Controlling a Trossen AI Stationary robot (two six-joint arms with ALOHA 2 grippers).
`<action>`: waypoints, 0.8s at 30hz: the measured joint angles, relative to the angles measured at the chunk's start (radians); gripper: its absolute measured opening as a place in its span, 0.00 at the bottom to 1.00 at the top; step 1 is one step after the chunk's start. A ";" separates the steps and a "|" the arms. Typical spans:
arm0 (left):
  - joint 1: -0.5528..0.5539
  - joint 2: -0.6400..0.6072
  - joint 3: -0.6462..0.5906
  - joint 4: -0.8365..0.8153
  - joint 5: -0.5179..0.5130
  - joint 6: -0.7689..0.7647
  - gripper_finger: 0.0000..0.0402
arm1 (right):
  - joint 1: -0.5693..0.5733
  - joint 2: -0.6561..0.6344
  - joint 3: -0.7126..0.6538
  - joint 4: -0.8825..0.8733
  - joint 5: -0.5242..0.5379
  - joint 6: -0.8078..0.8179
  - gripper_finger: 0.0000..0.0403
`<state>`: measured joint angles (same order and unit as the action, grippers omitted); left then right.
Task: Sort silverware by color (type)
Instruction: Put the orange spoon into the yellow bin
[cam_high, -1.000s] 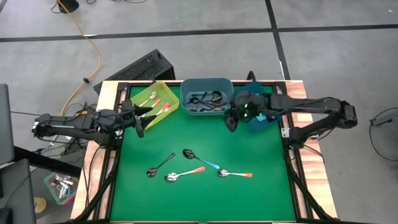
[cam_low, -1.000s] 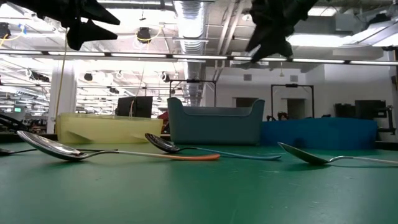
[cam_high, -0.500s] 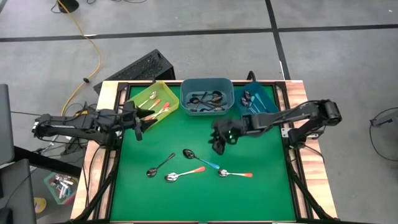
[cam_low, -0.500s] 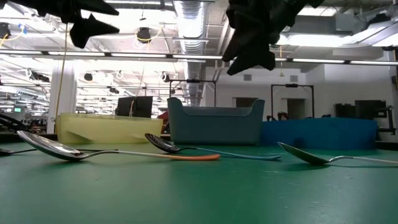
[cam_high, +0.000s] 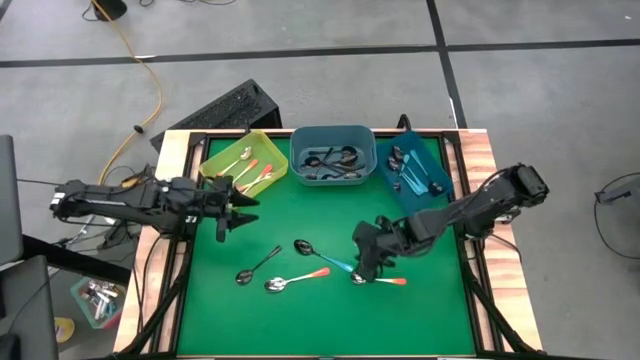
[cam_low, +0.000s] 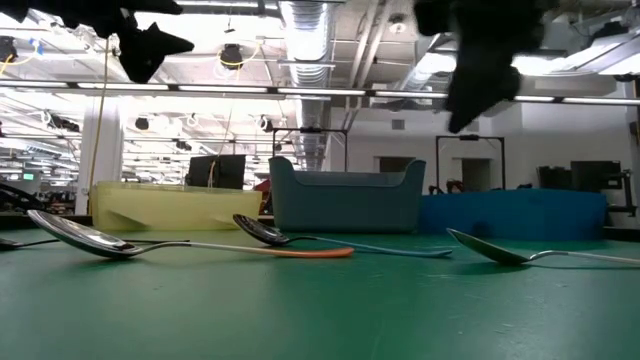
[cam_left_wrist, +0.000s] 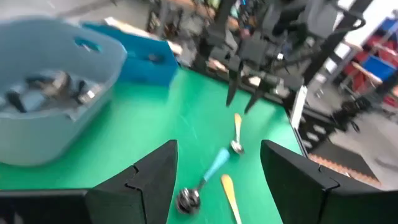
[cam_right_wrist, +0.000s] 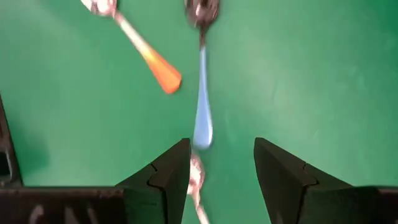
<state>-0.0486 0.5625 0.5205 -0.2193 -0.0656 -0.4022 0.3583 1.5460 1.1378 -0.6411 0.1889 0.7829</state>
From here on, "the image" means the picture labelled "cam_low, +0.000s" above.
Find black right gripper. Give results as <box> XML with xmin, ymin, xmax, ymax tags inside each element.
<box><xmin>413</xmin><ymin>0</ymin><xmax>547</xmax><ymax>135</ymax></box>

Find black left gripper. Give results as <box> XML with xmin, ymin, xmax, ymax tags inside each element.
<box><xmin>59</xmin><ymin>0</ymin><xmax>196</xmax><ymax>85</ymax></box>

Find orange-handled metal spoon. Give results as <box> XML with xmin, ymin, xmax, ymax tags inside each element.
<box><xmin>445</xmin><ymin>227</ymin><xmax>640</xmax><ymax>267</ymax></box>
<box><xmin>27</xmin><ymin>209</ymin><xmax>356</xmax><ymax>261</ymax></box>

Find black metal spoon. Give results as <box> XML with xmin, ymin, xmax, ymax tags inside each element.
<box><xmin>0</xmin><ymin>236</ymin><xmax>192</xmax><ymax>251</ymax></box>

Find black background robot arms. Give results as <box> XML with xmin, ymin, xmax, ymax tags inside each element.
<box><xmin>427</xmin><ymin>178</ymin><xmax>534</xmax><ymax>195</ymax></box>

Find blue plastic bin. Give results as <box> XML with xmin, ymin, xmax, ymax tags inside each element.
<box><xmin>418</xmin><ymin>188</ymin><xmax>608</xmax><ymax>242</ymax></box>

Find white structural column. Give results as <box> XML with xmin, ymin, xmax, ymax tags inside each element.
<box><xmin>74</xmin><ymin>97</ymin><xmax>125</xmax><ymax>214</ymax></box>

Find black workstation equipment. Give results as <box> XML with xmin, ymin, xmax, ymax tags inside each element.
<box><xmin>537</xmin><ymin>159</ymin><xmax>639</xmax><ymax>219</ymax></box>

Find long linear ceiling light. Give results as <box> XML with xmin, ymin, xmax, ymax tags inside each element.
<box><xmin>0</xmin><ymin>79</ymin><xmax>640</xmax><ymax>107</ymax></box>

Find black monitor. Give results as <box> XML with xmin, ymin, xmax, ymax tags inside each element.
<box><xmin>185</xmin><ymin>153</ymin><xmax>247</xmax><ymax>192</ymax></box>

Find grey-blue plastic bin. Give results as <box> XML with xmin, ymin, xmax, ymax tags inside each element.
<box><xmin>268</xmin><ymin>155</ymin><xmax>428</xmax><ymax>235</ymax></box>

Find yellow-green plastic bin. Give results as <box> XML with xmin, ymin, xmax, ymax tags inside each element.
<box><xmin>91</xmin><ymin>180</ymin><xmax>264</xmax><ymax>232</ymax></box>

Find person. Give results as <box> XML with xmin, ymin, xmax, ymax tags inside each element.
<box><xmin>252</xmin><ymin>178</ymin><xmax>274</xmax><ymax>216</ymax></box>

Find green table mat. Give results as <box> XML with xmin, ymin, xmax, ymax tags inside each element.
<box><xmin>0</xmin><ymin>219</ymin><xmax>640</xmax><ymax>360</ymax></box>

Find black metal frame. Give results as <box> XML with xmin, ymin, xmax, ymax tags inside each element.
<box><xmin>272</xmin><ymin>127</ymin><xmax>350</xmax><ymax>172</ymax></box>
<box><xmin>434</xmin><ymin>133</ymin><xmax>506</xmax><ymax>192</ymax></box>

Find silver spiral air duct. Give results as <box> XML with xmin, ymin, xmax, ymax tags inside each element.
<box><xmin>394</xmin><ymin>29</ymin><xmax>459</xmax><ymax>94</ymax></box>
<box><xmin>277</xmin><ymin>0</ymin><xmax>335</xmax><ymax>171</ymax></box>

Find black ceiling camera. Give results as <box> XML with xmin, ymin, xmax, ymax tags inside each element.
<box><xmin>0</xmin><ymin>35</ymin><xmax>19</xmax><ymax>64</ymax></box>
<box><xmin>219</xmin><ymin>43</ymin><xmax>245</xmax><ymax>70</ymax></box>

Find yellow hanging cable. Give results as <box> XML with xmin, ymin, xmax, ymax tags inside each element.
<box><xmin>88</xmin><ymin>37</ymin><xmax>112</xmax><ymax>185</ymax></box>

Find blue-handled metal spoon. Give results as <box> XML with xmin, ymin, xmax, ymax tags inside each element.
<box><xmin>232</xmin><ymin>213</ymin><xmax>454</xmax><ymax>259</ymax></box>

